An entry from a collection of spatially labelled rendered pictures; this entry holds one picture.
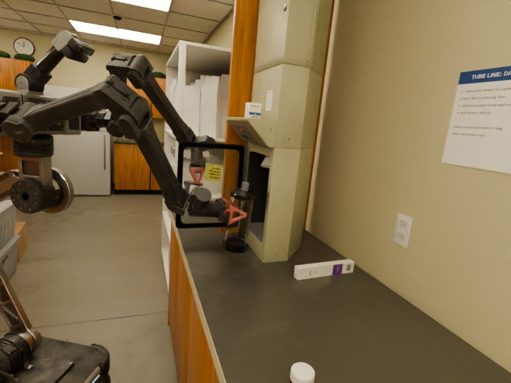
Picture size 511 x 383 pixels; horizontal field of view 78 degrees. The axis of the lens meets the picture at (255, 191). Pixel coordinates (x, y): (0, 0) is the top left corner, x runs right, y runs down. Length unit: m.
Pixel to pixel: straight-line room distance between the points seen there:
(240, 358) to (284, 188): 0.65
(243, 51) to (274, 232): 0.83
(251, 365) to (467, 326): 0.66
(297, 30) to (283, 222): 0.72
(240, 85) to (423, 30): 0.75
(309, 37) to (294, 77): 0.15
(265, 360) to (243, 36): 1.29
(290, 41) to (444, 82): 0.52
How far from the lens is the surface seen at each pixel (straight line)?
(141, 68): 1.28
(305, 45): 1.27
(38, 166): 1.51
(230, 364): 0.83
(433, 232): 1.19
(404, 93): 1.32
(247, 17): 1.60
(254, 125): 1.16
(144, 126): 0.94
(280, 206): 1.25
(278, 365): 0.85
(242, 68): 1.55
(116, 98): 0.90
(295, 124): 1.22
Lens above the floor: 1.49
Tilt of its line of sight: 12 degrees down
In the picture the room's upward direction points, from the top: 5 degrees clockwise
